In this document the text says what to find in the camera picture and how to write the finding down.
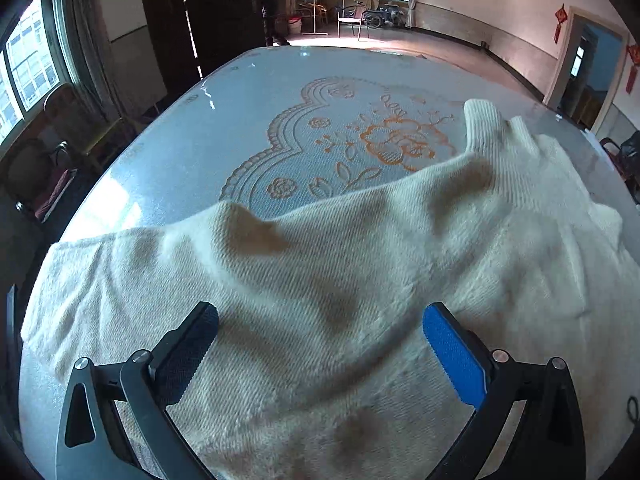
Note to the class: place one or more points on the dark wooden armchair red cushion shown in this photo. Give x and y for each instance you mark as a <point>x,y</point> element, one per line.
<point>36,175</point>

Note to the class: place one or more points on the metal frame chair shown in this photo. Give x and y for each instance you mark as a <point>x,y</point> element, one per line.
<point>355,17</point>

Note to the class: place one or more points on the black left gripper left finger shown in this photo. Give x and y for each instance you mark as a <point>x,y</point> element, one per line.
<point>92,441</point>

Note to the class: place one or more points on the blue floral lace tablecloth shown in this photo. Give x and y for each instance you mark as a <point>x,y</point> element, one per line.
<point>283,128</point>

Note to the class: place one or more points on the black office chair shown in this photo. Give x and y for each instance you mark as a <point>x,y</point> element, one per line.
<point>626,160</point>

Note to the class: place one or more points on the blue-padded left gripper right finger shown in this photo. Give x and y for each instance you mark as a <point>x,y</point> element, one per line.
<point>549,441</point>

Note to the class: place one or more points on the red Chinese knot left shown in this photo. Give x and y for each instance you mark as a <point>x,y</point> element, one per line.
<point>561,17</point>

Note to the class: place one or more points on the person standing in background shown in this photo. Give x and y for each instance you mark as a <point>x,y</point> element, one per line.
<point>270,10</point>

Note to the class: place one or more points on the red chinese knot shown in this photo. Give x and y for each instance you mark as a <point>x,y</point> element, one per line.
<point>561,17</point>
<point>633,51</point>

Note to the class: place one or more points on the red Chinese knot right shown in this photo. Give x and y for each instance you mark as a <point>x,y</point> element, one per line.
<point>633,51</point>

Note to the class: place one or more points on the cream knitted sweater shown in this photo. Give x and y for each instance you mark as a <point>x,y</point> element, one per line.
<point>320,369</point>

